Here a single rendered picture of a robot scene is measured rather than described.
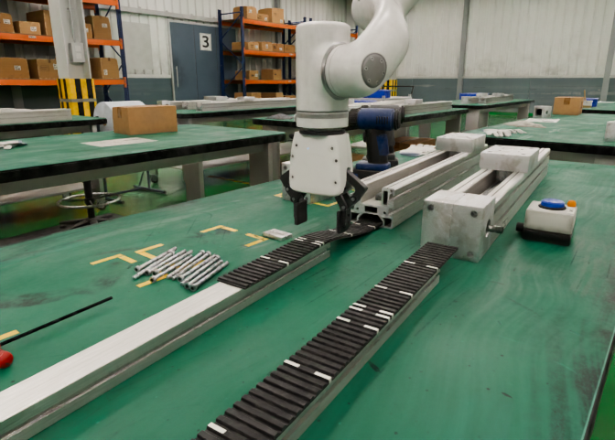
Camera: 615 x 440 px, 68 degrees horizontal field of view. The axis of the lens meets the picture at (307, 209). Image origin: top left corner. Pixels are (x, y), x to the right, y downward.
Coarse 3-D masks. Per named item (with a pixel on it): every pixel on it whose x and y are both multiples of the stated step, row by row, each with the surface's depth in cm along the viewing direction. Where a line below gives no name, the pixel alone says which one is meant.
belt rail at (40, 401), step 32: (320, 256) 76; (224, 288) 60; (256, 288) 63; (160, 320) 52; (192, 320) 53; (96, 352) 46; (128, 352) 46; (160, 352) 50; (32, 384) 41; (64, 384) 41; (96, 384) 44; (0, 416) 37; (32, 416) 39; (64, 416) 41
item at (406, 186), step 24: (408, 168) 116; (432, 168) 112; (456, 168) 127; (480, 168) 152; (384, 192) 93; (408, 192) 98; (432, 192) 112; (360, 216) 97; (384, 216) 94; (408, 216) 100
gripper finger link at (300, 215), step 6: (288, 186) 80; (288, 192) 80; (300, 198) 80; (294, 204) 79; (300, 204) 79; (306, 204) 81; (294, 210) 80; (300, 210) 80; (306, 210) 81; (294, 216) 81; (300, 216) 80; (306, 216) 82; (300, 222) 80
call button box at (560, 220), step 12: (540, 204) 88; (528, 216) 86; (540, 216) 85; (552, 216) 84; (564, 216) 83; (516, 228) 91; (528, 228) 87; (540, 228) 85; (552, 228) 84; (564, 228) 83; (540, 240) 86; (552, 240) 85; (564, 240) 84
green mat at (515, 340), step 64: (256, 192) 124; (576, 192) 124; (0, 256) 79; (64, 256) 79; (128, 256) 79; (256, 256) 79; (384, 256) 79; (512, 256) 79; (576, 256) 79; (0, 320) 58; (64, 320) 58; (128, 320) 58; (256, 320) 58; (320, 320) 58; (448, 320) 58; (512, 320) 58; (576, 320) 58; (0, 384) 46; (128, 384) 46; (192, 384) 46; (384, 384) 46; (448, 384) 46; (512, 384) 46; (576, 384) 46
